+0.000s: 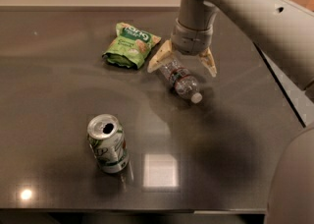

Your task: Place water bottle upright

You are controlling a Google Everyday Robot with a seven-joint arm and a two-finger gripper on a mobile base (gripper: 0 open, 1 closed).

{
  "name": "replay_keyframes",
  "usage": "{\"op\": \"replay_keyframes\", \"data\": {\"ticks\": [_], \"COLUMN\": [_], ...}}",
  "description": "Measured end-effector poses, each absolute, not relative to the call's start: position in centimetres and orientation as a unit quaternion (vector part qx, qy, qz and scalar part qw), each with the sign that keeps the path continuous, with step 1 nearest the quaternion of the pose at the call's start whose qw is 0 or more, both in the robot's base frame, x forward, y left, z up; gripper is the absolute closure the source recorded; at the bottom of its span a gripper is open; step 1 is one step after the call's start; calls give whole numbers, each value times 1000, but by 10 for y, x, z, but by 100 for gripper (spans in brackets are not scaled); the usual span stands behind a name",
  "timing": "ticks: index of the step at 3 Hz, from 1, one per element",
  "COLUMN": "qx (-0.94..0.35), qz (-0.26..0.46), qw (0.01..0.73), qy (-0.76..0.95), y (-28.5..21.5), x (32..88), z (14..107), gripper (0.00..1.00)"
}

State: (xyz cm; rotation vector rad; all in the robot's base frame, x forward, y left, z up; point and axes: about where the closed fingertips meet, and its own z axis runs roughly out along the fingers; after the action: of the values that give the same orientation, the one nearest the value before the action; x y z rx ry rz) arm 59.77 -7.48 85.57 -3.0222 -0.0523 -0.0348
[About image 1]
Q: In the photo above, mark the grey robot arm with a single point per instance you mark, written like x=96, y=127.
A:
x=285, y=32

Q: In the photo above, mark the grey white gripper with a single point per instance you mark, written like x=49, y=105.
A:
x=190, y=38

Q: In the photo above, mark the grey side table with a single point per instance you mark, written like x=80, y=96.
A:
x=300, y=104

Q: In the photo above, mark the green chip bag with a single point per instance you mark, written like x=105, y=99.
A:
x=131, y=46

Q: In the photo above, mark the green white soda can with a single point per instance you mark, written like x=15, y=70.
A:
x=106, y=138

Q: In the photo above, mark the clear plastic water bottle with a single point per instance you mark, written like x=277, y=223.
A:
x=182, y=81

